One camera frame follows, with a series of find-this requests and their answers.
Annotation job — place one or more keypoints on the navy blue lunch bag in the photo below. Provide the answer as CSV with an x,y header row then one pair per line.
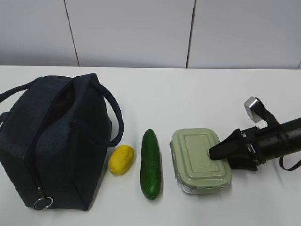
x,y
54,140

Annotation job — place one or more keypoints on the dark green cucumber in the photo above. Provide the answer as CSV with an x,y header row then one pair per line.
x,y
150,171

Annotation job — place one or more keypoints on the yellow lemon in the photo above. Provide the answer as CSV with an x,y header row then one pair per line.
x,y
121,159

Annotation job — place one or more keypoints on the green lidded glass food container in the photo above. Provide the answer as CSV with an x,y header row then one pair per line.
x,y
196,172

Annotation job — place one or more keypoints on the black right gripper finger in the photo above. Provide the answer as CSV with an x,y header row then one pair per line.
x,y
242,162
232,147

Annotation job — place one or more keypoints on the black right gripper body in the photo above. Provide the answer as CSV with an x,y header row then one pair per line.
x,y
265,144

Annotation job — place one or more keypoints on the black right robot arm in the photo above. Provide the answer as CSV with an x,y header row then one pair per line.
x,y
292,131

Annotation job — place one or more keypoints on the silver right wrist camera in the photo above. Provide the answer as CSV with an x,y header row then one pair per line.
x,y
254,108

